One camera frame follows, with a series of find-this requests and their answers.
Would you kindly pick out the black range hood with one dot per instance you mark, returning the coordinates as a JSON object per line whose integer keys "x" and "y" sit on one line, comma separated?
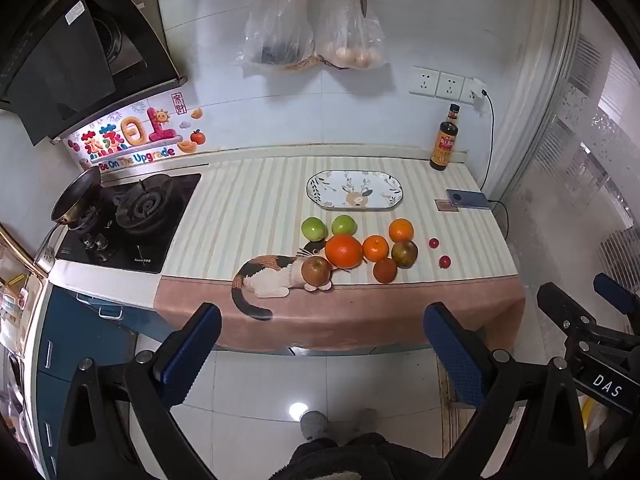
{"x": 75, "y": 60}

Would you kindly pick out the red cherry tomato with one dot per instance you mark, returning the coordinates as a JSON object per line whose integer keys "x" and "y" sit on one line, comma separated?
{"x": 434, "y": 243}
{"x": 444, "y": 261}

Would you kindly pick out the dark reddish orange fruit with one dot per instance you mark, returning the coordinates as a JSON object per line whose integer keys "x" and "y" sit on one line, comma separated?
{"x": 385, "y": 271}

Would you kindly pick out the black gas stove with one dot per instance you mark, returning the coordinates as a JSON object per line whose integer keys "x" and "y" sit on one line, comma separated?
{"x": 165, "y": 240}

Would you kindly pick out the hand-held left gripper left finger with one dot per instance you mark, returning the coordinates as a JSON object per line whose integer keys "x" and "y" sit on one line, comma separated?
{"x": 192, "y": 347}

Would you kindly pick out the large orange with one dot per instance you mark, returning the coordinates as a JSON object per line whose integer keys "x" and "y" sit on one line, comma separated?
{"x": 343, "y": 251}

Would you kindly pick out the red green yellow apple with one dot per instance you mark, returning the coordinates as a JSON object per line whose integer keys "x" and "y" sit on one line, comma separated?
{"x": 405, "y": 255}

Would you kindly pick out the white charger plug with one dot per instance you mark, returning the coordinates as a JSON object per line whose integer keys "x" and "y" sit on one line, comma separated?
{"x": 479, "y": 94}

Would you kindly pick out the oval floral ceramic plate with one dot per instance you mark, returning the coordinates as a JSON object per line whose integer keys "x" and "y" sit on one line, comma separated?
{"x": 340, "y": 192}

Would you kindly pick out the small orange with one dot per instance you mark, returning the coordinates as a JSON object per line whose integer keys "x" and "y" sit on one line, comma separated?
{"x": 401, "y": 230}
{"x": 375, "y": 248}

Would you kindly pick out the blue smartphone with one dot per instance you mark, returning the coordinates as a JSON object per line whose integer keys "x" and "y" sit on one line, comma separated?
{"x": 470, "y": 198}

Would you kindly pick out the striped cat print tablecloth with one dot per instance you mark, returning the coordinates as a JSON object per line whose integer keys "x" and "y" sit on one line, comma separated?
{"x": 250, "y": 200}

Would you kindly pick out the yellow white plastic bag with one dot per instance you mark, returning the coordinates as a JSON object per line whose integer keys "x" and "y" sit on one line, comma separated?
{"x": 595, "y": 425}

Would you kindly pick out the frosted glass sliding door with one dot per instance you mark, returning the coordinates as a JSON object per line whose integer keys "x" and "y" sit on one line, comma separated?
{"x": 575, "y": 160}

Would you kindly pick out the blue kitchen cabinet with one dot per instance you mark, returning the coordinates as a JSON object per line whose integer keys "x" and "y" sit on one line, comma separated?
{"x": 65, "y": 320}

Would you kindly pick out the person's dark fleece clothing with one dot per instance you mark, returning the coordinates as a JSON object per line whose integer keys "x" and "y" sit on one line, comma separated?
{"x": 360, "y": 460}

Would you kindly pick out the brown cluttered shelf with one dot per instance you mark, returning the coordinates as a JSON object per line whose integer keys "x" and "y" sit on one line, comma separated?
{"x": 17, "y": 280}

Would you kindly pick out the black frying pan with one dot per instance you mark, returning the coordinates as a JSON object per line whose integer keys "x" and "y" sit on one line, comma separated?
{"x": 80, "y": 195}

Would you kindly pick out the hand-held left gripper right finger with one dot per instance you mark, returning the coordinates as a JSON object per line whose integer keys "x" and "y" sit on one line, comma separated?
{"x": 452, "y": 355}

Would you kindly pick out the plastic bag with dark contents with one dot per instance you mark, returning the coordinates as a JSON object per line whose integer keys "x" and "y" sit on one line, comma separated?
{"x": 277, "y": 35}

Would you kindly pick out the grey slipper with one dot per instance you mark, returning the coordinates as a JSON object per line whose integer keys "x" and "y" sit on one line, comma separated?
{"x": 314, "y": 425}

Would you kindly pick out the brown label patch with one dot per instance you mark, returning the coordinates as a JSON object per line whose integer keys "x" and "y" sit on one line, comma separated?
{"x": 442, "y": 206}

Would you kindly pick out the dark soy sauce bottle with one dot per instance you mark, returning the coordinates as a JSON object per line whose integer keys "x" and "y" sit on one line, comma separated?
{"x": 444, "y": 152}

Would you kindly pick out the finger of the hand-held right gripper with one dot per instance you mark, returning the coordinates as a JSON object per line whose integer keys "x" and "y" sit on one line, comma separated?
{"x": 617, "y": 291}
{"x": 560, "y": 305}

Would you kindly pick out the white wall socket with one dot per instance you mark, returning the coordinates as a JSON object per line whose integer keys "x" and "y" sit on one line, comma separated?
{"x": 424, "y": 81}
{"x": 450, "y": 86}
{"x": 466, "y": 91}

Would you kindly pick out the plastic bag of eggs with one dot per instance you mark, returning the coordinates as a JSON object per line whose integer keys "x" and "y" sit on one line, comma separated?
{"x": 345, "y": 45}

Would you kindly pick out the colourful wall sticker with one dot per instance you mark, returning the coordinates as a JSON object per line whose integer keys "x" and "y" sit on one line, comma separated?
{"x": 135, "y": 132}

